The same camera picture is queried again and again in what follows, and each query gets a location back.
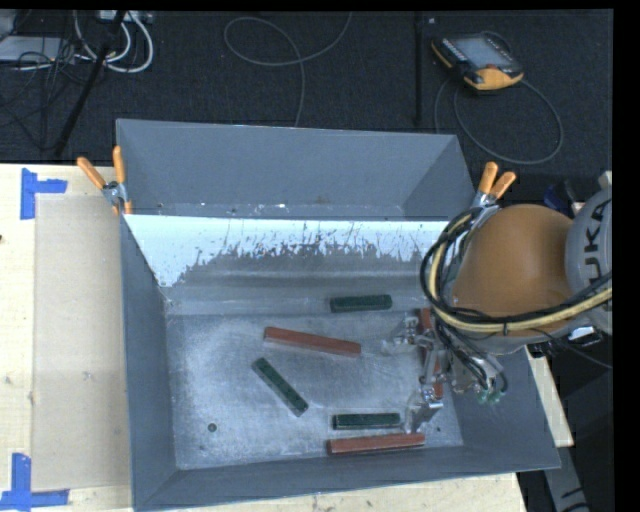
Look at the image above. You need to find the red-brown flat block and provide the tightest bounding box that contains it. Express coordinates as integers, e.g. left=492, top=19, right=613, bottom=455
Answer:
left=325, top=432, right=427, bottom=457
left=262, top=326, right=363, bottom=359

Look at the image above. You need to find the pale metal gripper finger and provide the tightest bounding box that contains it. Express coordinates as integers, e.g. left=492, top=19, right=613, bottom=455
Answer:
left=404, top=387, right=446, bottom=434
left=381, top=312, right=426, bottom=356

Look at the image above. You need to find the dark green flat block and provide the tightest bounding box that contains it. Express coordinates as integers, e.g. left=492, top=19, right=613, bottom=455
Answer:
left=250, top=356, right=310, bottom=418
left=329, top=294, right=394, bottom=314
left=331, top=412, right=403, bottom=432

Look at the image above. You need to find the pale flat board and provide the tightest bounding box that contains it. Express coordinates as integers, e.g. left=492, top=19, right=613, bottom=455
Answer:
left=30, top=193, right=132, bottom=492

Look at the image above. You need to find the grey metal bin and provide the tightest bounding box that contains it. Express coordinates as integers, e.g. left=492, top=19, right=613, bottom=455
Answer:
left=114, top=118, right=562, bottom=512

